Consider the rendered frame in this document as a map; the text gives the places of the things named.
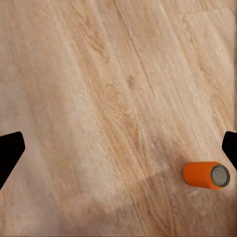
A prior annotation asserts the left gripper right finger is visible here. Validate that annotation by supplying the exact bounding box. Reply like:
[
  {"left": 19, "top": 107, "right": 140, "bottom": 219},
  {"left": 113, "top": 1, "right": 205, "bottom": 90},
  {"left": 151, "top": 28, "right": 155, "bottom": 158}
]
[{"left": 222, "top": 131, "right": 237, "bottom": 170}]

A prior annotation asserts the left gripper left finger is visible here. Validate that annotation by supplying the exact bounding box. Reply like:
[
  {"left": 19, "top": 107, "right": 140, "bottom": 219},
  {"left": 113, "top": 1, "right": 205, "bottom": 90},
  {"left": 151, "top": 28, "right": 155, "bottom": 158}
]
[{"left": 0, "top": 131, "right": 25, "bottom": 190}]

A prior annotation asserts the can of soda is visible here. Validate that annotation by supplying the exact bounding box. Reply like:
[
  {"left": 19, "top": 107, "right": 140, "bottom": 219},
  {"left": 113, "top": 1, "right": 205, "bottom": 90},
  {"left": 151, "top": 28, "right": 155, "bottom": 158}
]
[{"left": 183, "top": 161, "right": 230, "bottom": 190}]

